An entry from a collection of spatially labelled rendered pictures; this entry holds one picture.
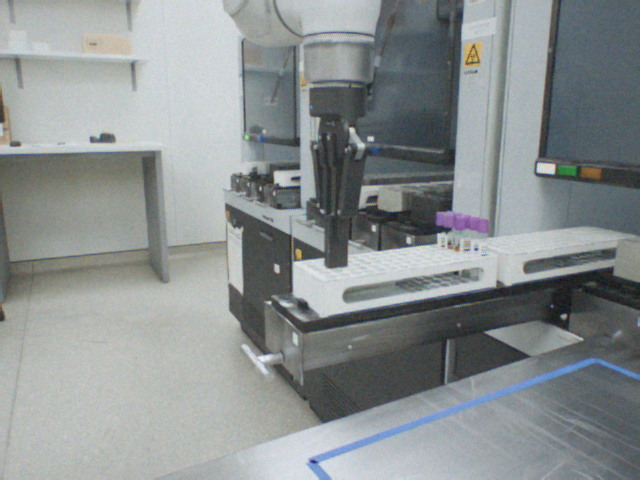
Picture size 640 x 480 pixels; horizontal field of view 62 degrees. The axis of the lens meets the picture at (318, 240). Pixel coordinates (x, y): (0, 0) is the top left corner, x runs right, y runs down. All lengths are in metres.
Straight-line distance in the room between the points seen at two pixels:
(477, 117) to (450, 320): 0.53
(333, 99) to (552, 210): 0.56
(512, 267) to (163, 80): 3.58
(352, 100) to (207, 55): 3.64
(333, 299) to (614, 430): 0.35
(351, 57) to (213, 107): 3.62
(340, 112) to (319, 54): 0.07
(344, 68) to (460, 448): 0.44
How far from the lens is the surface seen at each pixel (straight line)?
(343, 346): 0.70
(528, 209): 1.09
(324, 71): 0.67
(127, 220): 4.22
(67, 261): 4.25
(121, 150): 3.45
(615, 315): 0.89
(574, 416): 0.52
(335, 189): 0.70
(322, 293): 0.69
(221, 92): 4.29
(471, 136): 1.20
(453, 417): 0.49
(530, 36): 1.11
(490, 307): 0.83
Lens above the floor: 1.07
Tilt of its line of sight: 13 degrees down
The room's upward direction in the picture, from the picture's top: straight up
